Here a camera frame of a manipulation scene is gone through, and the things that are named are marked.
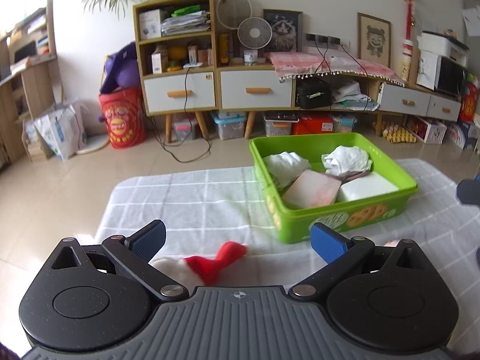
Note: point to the wooden two-drawer cabinet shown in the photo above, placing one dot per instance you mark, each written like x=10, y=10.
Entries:
x=212, y=87

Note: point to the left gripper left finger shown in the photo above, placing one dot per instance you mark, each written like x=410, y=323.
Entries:
x=133, y=254

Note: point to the clear box blue lid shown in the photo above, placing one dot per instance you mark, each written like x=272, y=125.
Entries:
x=229, y=125

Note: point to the red printed bucket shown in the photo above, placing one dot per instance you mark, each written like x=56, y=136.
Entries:
x=122, y=112

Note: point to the white cloth with brown band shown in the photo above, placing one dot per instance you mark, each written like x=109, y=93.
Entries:
x=345, y=161

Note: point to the red cardboard box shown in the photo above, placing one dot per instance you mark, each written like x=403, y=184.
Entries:
x=313, y=123

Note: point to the purple plush toy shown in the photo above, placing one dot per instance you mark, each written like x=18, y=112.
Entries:
x=121, y=70

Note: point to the small white desk fan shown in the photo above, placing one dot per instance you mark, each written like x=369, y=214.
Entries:
x=254, y=33

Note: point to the wooden desk shelf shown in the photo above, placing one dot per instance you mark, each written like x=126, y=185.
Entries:
x=28, y=54

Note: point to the yellow egg tray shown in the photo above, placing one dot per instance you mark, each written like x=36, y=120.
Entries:
x=395, y=133

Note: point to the grey checked table cloth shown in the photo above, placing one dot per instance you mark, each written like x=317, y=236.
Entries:
x=204, y=209

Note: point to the framed cartoon girl picture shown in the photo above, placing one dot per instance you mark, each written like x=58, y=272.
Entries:
x=374, y=39

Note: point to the green plastic cookie box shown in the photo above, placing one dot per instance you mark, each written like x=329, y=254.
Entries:
x=293, y=224

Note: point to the white santa plush toy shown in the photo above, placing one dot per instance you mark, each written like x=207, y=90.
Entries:
x=196, y=271

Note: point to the black bag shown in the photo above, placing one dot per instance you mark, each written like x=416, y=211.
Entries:
x=312, y=93

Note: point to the framed cat picture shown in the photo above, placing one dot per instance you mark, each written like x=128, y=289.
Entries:
x=287, y=30

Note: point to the pink lace cloth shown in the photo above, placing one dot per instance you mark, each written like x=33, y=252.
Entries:
x=300, y=65

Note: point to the pink white sponge block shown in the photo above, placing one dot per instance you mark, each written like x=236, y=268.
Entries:
x=311, y=190

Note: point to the large white fan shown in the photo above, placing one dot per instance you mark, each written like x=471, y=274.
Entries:
x=231, y=13

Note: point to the white paper shopping bag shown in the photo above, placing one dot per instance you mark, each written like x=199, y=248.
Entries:
x=61, y=127

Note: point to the black microwave oven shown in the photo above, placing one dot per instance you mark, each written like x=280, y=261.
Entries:
x=450, y=77

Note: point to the low wooden tv bench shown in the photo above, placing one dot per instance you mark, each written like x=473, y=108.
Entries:
x=396, y=100

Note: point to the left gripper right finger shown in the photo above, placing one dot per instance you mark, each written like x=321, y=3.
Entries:
x=342, y=257

